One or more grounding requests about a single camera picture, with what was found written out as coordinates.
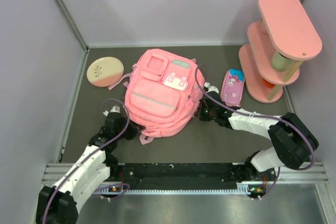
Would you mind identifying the pink cartoon pencil case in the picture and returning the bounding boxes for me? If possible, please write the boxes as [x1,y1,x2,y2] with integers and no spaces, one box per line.
[220,69,245,106]

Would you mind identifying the pink student backpack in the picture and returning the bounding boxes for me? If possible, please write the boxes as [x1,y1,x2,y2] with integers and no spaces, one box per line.
[124,49,205,145]

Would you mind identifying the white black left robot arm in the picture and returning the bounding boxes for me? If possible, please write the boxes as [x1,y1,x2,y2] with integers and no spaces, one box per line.
[35,105,138,223]

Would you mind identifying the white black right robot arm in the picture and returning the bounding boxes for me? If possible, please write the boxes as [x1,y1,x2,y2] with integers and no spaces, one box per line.
[197,91,319,180]

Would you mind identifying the cream and pink plate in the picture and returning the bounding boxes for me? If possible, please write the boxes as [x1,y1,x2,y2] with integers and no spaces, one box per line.
[86,57,124,87]

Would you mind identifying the orange bowl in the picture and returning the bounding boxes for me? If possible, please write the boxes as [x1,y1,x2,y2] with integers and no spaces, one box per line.
[262,78,275,88]

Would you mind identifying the pale green cup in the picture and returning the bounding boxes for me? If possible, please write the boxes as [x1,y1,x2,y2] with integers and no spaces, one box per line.
[271,52,292,72]

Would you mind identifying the pink three-tier wooden shelf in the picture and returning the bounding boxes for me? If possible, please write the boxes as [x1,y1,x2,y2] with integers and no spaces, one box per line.
[238,0,322,103]

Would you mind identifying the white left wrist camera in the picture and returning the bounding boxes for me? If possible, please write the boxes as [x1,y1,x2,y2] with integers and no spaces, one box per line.
[103,105,120,116]

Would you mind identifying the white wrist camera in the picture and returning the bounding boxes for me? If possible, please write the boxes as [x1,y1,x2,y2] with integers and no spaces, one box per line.
[103,105,120,116]
[204,82,219,93]

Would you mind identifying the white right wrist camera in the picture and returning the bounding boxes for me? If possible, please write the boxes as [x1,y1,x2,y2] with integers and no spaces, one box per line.
[204,82,219,93]

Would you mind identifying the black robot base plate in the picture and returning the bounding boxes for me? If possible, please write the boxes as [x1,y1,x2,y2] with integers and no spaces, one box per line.
[105,163,276,190]

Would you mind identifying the grey slotted cable duct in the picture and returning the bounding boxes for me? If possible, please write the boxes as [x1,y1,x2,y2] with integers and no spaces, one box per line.
[89,183,263,196]

